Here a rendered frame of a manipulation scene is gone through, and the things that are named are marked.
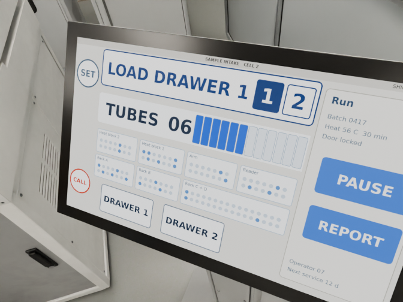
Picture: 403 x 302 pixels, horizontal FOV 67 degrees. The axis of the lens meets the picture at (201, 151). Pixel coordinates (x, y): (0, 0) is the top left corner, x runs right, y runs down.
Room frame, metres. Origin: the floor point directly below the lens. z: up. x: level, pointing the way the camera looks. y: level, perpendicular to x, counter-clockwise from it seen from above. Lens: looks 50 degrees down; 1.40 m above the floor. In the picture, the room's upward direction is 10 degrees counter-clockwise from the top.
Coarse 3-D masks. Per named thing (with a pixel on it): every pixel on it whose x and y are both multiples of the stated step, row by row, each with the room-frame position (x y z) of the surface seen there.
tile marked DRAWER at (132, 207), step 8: (104, 184) 0.28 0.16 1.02; (104, 192) 0.27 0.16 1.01; (112, 192) 0.27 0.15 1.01; (120, 192) 0.26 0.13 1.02; (128, 192) 0.26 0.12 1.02; (104, 200) 0.26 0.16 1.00; (112, 200) 0.26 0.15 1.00; (120, 200) 0.26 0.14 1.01; (128, 200) 0.25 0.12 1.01; (136, 200) 0.25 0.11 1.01; (144, 200) 0.24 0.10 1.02; (152, 200) 0.24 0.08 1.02; (104, 208) 0.26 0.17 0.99; (112, 208) 0.25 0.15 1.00; (120, 208) 0.25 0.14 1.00; (128, 208) 0.24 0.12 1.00; (136, 208) 0.24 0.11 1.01; (144, 208) 0.23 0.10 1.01; (152, 208) 0.23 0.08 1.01; (120, 216) 0.24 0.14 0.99; (128, 216) 0.23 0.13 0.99; (136, 216) 0.23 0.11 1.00; (144, 216) 0.23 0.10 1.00; (144, 224) 0.22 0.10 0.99
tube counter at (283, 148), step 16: (176, 112) 0.30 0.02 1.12; (192, 112) 0.29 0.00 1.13; (176, 128) 0.29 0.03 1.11; (192, 128) 0.28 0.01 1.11; (208, 128) 0.27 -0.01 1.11; (224, 128) 0.26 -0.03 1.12; (240, 128) 0.26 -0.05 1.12; (256, 128) 0.25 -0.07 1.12; (272, 128) 0.24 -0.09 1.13; (192, 144) 0.27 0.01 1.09; (208, 144) 0.26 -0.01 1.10; (224, 144) 0.25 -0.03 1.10; (240, 144) 0.24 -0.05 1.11; (256, 144) 0.24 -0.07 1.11; (272, 144) 0.23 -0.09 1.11; (288, 144) 0.22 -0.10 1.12; (304, 144) 0.22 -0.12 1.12; (256, 160) 0.22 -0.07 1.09; (272, 160) 0.22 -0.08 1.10; (288, 160) 0.21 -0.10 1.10; (304, 160) 0.20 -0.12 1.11
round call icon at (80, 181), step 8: (72, 168) 0.32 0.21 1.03; (80, 168) 0.31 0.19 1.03; (72, 176) 0.31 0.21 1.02; (80, 176) 0.30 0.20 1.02; (88, 176) 0.30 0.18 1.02; (72, 184) 0.30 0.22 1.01; (80, 184) 0.30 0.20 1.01; (88, 184) 0.29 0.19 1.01; (80, 192) 0.29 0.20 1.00; (88, 192) 0.28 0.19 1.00
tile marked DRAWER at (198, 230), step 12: (168, 204) 0.23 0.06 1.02; (168, 216) 0.21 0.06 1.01; (180, 216) 0.21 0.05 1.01; (192, 216) 0.20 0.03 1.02; (204, 216) 0.20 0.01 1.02; (168, 228) 0.20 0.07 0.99; (180, 228) 0.20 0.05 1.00; (192, 228) 0.19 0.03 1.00; (204, 228) 0.19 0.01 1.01; (216, 228) 0.18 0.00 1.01; (192, 240) 0.18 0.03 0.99; (204, 240) 0.17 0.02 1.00; (216, 240) 0.17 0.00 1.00; (216, 252) 0.16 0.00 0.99
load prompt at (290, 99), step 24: (120, 72) 0.37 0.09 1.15; (144, 72) 0.36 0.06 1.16; (168, 72) 0.34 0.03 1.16; (192, 72) 0.33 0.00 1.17; (216, 72) 0.31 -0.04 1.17; (240, 72) 0.30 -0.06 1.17; (168, 96) 0.32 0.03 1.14; (192, 96) 0.31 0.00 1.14; (216, 96) 0.29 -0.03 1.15; (240, 96) 0.28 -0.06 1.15; (264, 96) 0.27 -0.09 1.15; (288, 96) 0.26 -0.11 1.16; (312, 96) 0.25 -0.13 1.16; (288, 120) 0.24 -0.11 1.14; (312, 120) 0.23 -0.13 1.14
